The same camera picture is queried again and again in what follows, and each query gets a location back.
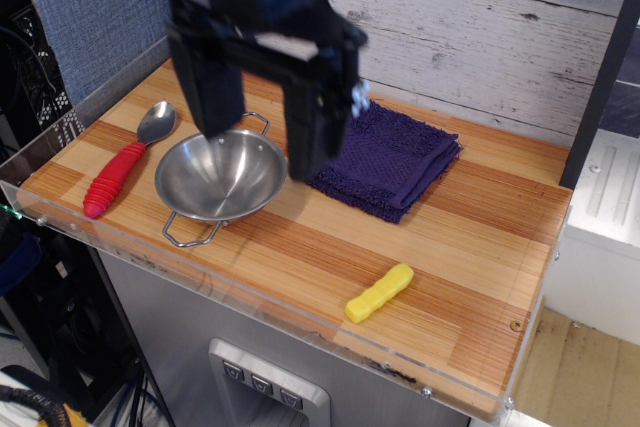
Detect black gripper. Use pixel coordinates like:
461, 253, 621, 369
166, 0, 367, 182

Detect yellow toy squash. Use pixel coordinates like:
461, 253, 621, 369
345, 263, 414, 324

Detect steel colander bowl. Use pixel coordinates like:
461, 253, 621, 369
155, 112, 288, 248

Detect purple folded towel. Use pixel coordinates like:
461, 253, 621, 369
309, 101, 462, 224

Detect stainless steel cabinet front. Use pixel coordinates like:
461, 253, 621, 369
101, 254, 470, 426

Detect silver dispenser button panel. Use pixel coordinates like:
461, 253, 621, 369
208, 338, 332, 426

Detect white appliance side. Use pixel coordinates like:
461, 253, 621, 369
542, 130, 639, 344

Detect red handled metal spoon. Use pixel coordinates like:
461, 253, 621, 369
83, 101, 177, 219

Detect clear acrylic guard rail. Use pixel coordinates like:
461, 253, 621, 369
1, 62, 570, 424

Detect dark grey right post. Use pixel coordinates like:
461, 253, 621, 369
559, 0, 639, 189

